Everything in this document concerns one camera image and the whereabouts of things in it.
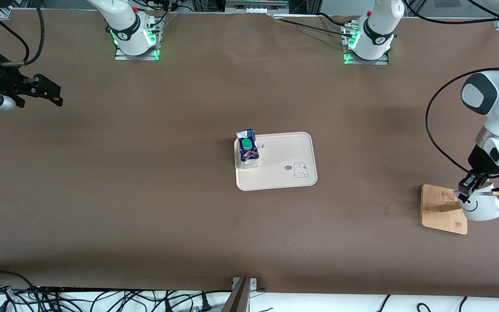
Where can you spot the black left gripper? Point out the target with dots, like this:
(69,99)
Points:
(482,161)

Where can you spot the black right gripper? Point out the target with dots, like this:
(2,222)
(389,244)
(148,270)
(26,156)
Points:
(3,80)

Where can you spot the aluminium profile bar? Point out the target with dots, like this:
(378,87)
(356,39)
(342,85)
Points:
(240,297)

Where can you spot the grey power strip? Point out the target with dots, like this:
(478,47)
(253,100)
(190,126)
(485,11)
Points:
(254,8)

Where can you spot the wooden mug stand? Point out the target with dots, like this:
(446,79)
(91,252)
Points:
(442,210)

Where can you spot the white smiley mug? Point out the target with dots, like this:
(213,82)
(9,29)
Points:
(485,208)

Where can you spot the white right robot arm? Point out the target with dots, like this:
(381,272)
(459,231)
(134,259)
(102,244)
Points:
(124,26)

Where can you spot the cream rabbit print tray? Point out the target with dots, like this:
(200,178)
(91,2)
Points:
(284,162)

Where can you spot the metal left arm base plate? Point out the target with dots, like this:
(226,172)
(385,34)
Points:
(381,62)

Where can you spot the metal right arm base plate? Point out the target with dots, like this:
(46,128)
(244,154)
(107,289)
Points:
(121,57)

